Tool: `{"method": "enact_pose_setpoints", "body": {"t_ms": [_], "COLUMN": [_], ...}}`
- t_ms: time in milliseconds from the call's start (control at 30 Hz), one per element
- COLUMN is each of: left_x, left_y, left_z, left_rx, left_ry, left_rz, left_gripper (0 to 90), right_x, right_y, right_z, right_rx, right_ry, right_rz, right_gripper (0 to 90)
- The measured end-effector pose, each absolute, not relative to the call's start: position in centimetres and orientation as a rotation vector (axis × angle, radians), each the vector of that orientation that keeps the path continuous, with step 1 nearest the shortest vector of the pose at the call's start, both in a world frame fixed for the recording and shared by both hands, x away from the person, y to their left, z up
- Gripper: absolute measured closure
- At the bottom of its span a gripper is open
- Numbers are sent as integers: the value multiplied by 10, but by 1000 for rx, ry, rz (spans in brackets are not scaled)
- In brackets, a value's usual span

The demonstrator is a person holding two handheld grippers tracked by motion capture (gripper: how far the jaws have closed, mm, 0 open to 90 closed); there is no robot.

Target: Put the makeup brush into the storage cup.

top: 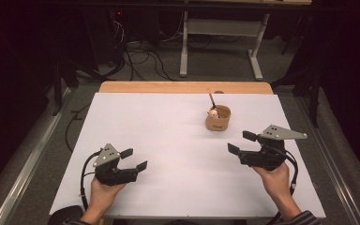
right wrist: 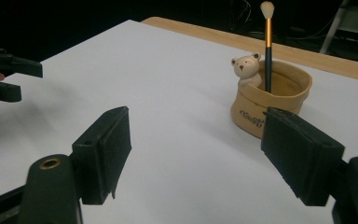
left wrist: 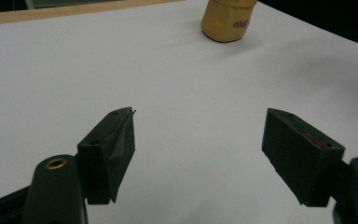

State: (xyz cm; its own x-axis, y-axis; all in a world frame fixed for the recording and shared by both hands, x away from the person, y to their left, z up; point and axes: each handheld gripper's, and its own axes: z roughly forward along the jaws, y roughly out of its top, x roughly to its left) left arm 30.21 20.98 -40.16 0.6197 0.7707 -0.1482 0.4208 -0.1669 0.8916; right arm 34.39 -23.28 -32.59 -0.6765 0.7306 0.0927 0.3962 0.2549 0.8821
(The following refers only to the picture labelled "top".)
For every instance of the person's right hand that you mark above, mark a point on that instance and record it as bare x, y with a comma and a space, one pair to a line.
276, 182

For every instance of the wooden stirring stick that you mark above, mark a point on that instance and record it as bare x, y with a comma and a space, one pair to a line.
212, 100

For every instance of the white metal desk frame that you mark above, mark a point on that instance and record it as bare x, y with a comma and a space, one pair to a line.
222, 27

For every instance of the grey metal floor rail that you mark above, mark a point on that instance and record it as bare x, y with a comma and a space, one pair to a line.
334, 162
28, 168

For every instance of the white table sheet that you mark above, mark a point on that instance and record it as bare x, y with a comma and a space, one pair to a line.
175, 156

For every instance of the person's left hand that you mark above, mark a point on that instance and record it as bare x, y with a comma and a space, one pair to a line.
101, 195

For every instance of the black metal stand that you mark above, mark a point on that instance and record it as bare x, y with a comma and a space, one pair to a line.
315, 100
57, 87

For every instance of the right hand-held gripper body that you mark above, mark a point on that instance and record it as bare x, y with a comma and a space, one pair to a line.
268, 156

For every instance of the wooden table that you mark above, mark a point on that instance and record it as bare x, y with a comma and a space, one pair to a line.
168, 87

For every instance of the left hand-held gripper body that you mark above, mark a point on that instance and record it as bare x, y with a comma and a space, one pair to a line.
112, 175

